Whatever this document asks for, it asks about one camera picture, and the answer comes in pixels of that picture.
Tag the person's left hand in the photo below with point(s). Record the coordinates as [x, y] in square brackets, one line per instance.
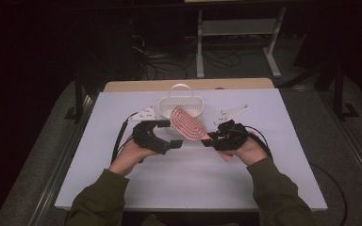
[128, 157]

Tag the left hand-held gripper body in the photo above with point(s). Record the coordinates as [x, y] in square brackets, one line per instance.
[146, 136]

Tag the white plastic basket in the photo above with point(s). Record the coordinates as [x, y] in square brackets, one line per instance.
[182, 105]

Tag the black metal stand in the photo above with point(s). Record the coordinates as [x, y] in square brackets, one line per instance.
[78, 97]
[339, 94]

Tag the pink hairbrush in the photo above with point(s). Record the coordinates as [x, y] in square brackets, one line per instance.
[187, 124]

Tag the white metal table frame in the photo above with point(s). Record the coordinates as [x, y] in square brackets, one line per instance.
[238, 28]

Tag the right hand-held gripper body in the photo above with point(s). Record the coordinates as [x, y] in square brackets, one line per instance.
[231, 138]

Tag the person's right hand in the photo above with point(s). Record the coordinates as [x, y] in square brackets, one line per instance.
[253, 150]

